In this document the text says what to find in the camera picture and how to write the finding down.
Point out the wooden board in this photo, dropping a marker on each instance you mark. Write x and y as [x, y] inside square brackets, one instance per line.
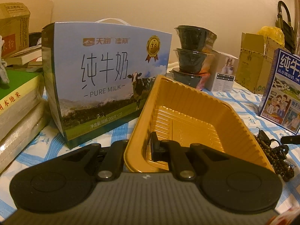
[41, 13]

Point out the middle orange noodle bowl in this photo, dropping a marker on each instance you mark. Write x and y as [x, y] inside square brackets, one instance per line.
[194, 62]

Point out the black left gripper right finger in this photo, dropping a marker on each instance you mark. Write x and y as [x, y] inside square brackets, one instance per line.
[226, 181]

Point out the green top rice bag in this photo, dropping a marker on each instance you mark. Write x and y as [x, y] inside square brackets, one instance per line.
[19, 97]

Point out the lower clear rice bag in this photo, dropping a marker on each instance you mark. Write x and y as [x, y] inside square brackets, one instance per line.
[23, 133]

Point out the dark blue milk carton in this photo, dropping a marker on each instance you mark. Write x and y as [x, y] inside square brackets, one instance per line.
[280, 101]

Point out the grey white glove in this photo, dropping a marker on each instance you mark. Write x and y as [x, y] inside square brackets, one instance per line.
[3, 64]

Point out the stacked paper books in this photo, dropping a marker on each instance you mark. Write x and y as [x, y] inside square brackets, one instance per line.
[24, 57]

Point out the bottom red noodle bowl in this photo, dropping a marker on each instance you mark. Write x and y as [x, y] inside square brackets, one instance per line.
[197, 81]

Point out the small white product box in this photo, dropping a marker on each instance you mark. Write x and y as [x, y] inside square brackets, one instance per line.
[222, 72]

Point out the golden plastic tray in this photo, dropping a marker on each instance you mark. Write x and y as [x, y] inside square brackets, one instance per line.
[178, 112]

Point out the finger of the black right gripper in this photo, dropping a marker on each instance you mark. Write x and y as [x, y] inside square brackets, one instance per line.
[295, 139]

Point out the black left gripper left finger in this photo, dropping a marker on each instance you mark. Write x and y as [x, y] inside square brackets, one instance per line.
[66, 181]

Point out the open brown cardboard box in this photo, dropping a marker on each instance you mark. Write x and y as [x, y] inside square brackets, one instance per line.
[255, 62]

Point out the top black noodle bowl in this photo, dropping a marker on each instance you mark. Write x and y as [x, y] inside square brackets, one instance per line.
[196, 38]

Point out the brown printed cardboard box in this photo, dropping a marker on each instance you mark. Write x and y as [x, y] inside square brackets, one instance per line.
[14, 28]

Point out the yellow plastic bag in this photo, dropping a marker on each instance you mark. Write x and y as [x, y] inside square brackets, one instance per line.
[272, 32]

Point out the light blue pure milk carton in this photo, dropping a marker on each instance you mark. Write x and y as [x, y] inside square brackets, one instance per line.
[98, 75]

